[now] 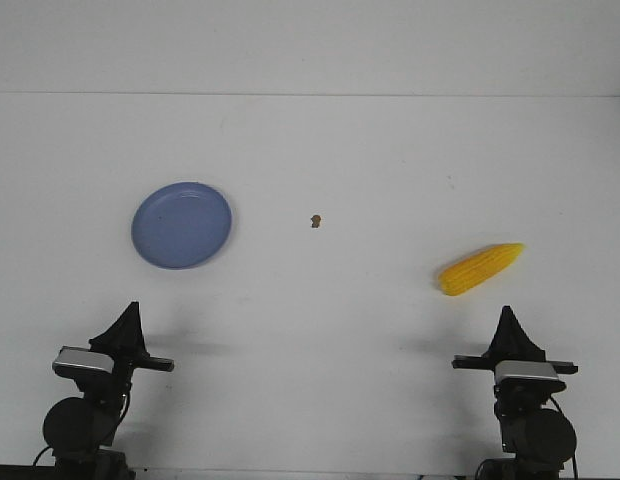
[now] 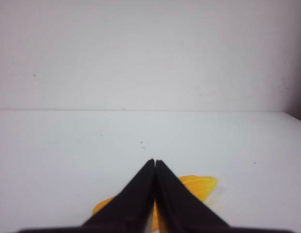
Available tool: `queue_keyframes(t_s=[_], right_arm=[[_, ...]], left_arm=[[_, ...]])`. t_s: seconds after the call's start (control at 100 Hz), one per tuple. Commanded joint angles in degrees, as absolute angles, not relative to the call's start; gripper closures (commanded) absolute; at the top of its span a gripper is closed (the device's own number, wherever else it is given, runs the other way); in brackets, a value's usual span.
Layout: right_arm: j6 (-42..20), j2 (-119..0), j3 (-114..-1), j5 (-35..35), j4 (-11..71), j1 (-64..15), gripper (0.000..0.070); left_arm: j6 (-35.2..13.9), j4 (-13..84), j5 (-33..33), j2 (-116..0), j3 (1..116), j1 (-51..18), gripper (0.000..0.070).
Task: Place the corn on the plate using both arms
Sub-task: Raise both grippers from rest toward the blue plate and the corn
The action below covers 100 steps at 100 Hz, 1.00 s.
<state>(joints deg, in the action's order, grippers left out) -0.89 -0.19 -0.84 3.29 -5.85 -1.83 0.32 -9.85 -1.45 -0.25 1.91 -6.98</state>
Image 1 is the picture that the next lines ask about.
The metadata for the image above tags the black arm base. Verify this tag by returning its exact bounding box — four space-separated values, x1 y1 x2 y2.
0 450 136 480
471 458 560 480

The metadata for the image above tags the yellow corn cob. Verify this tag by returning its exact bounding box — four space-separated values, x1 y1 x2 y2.
437 243 525 296

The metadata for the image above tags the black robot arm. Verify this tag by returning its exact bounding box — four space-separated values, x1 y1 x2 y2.
451 306 578 472
43 301 174 458

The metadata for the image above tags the blue round plate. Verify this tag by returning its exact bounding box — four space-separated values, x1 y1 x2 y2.
130 182 233 270

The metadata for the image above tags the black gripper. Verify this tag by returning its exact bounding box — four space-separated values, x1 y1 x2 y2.
75 301 174 400
452 305 578 400

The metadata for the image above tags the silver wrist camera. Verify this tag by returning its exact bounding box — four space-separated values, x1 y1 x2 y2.
52 346 114 379
494 360 559 385

